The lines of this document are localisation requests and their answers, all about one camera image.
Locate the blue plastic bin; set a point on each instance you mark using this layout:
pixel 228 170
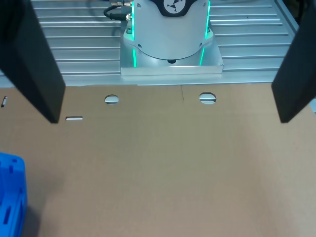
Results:
pixel 11 192

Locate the brown cardboard sheet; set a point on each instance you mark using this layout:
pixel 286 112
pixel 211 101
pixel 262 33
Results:
pixel 160 160

